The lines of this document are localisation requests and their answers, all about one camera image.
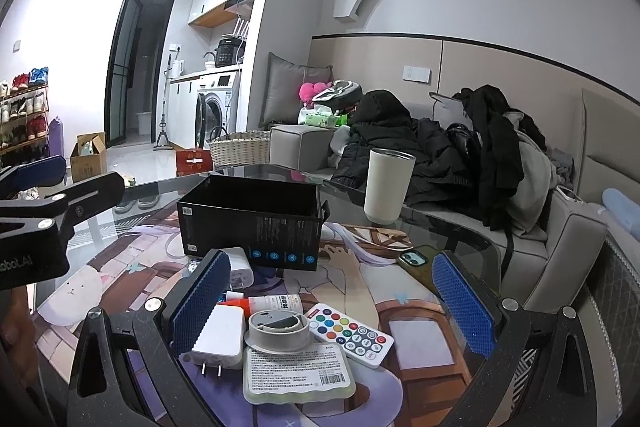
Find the grey cushion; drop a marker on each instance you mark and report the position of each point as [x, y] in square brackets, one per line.
[282, 103]

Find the smartphone green case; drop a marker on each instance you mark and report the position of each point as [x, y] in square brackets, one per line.
[418, 263]

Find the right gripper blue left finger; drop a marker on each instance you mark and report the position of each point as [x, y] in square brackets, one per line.
[191, 301]

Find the black jacket pile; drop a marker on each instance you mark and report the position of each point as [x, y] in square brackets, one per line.
[493, 168]

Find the grey tape roll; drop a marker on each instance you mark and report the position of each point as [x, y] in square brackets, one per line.
[278, 332]

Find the wooden shoe rack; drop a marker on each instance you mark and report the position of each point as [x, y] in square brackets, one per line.
[24, 118]

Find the green pack with label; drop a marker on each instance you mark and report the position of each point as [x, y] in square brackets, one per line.
[319, 373]

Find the black rice cooker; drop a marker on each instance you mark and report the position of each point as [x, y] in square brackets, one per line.
[230, 51]

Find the white washing machine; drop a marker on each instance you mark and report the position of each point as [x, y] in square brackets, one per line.
[216, 106]

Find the grey sofa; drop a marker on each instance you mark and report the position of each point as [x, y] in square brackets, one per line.
[576, 136]

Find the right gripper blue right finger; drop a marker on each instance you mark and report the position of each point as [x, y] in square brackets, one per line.
[469, 302]

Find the white power adapter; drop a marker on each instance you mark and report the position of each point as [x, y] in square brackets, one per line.
[221, 340]

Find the red white tube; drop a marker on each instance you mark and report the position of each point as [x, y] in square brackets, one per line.
[252, 305]

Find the light blue rolled towel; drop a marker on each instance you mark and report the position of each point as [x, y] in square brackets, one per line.
[625, 211]

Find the black cardboard box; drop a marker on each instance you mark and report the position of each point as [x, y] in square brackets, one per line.
[277, 223]

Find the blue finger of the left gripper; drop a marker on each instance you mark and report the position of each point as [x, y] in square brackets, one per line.
[88, 198]
[42, 172]

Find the purple yoga mat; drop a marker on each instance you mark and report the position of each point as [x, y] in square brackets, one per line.
[56, 137]

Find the white remote colourful buttons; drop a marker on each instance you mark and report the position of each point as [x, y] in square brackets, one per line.
[360, 342]

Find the red gift box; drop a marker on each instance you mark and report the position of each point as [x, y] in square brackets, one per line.
[194, 160]

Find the brown cardboard box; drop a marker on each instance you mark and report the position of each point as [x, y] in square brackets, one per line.
[88, 158]

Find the white charger block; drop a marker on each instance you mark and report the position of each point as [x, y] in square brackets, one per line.
[241, 273]

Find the white tumbler cup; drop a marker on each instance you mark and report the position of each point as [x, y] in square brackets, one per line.
[389, 175]

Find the pink plush toy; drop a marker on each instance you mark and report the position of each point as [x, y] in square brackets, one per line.
[308, 90]

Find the green tissue pack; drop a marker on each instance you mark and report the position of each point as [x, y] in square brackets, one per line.
[321, 117]

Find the white woven basket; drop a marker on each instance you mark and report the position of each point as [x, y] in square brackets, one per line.
[251, 147]

